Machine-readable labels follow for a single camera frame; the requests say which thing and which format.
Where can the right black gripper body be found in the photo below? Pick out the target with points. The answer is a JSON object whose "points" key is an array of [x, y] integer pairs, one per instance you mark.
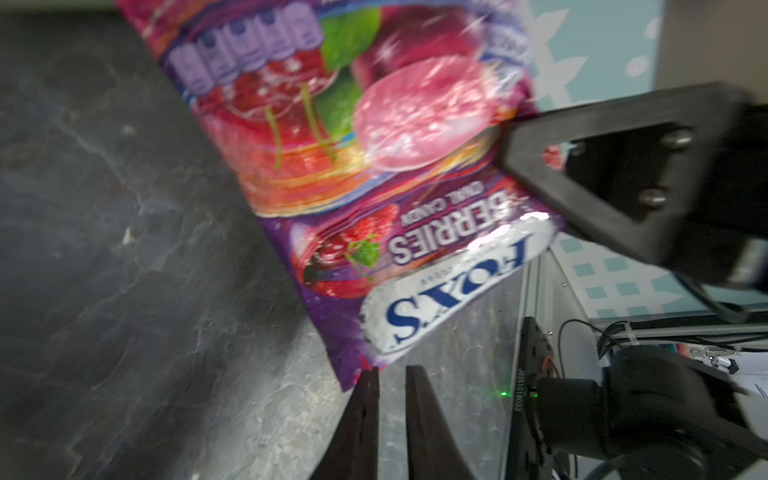
{"points": [[724, 240]]}

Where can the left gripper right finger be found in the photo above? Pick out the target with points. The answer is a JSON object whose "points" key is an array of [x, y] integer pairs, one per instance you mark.
{"points": [[431, 448]]}

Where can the purple Fox's bag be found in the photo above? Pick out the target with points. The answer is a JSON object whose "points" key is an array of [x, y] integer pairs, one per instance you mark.
{"points": [[365, 135]]}

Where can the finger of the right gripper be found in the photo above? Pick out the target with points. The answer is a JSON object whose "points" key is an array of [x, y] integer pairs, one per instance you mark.
{"points": [[632, 173]]}

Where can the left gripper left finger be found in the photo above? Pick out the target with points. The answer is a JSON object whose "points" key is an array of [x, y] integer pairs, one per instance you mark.
{"points": [[352, 453]]}

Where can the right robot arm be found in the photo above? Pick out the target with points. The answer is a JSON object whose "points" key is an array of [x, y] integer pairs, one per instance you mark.
{"points": [[654, 414]]}

